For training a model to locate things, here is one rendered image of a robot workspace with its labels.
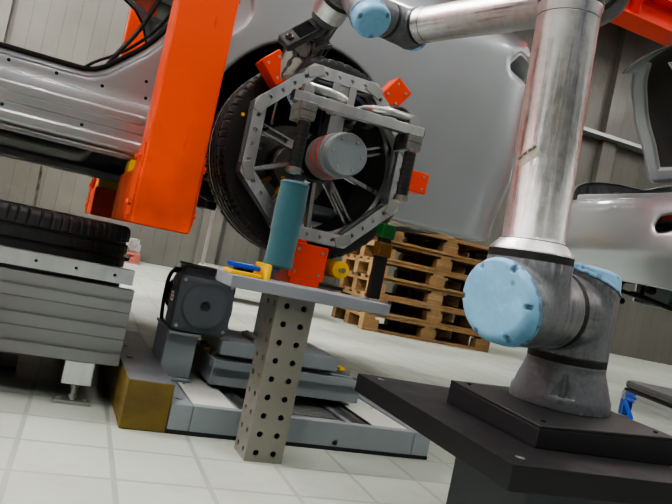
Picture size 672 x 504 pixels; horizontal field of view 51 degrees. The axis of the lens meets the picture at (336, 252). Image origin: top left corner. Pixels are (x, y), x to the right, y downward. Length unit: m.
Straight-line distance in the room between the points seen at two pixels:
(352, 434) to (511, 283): 1.02
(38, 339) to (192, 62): 0.85
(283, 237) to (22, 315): 0.73
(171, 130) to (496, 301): 1.08
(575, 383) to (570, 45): 0.60
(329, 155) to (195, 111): 0.40
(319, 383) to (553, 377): 1.07
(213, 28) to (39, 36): 8.83
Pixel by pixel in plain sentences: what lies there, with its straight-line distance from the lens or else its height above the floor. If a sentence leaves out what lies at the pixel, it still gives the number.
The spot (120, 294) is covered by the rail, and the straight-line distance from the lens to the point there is 2.03.
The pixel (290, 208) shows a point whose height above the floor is 0.66.
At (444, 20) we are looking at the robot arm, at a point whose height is 1.13.
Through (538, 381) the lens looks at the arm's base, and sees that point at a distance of 1.38.
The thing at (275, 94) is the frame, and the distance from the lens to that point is 2.18.
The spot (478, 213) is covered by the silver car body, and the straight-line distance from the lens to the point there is 2.94.
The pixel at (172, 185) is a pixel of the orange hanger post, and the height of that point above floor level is 0.64.
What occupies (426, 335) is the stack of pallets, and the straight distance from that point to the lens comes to 6.79.
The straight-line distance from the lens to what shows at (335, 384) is 2.31.
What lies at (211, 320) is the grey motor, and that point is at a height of 0.28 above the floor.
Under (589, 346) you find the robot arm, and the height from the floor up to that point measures 0.47.
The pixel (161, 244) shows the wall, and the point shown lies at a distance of 10.57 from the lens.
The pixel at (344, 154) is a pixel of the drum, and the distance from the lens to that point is 2.08.
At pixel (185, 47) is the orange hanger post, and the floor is 1.01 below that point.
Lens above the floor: 0.52
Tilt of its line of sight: 1 degrees up
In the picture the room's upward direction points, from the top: 12 degrees clockwise
